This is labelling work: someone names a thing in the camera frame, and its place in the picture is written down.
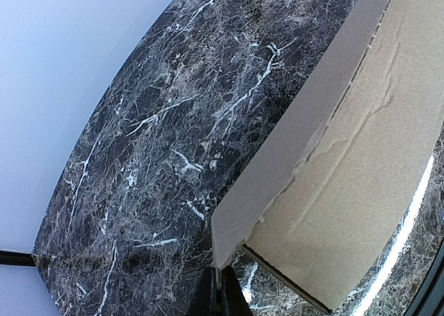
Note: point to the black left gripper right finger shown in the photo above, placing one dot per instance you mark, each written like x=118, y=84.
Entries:
x=233, y=302

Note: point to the brown cardboard box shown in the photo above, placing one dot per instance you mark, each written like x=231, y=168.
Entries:
x=324, y=193

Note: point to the black left frame post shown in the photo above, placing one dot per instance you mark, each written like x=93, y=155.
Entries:
x=16, y=259

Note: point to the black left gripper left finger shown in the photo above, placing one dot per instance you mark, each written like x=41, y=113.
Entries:
x=204, y=301

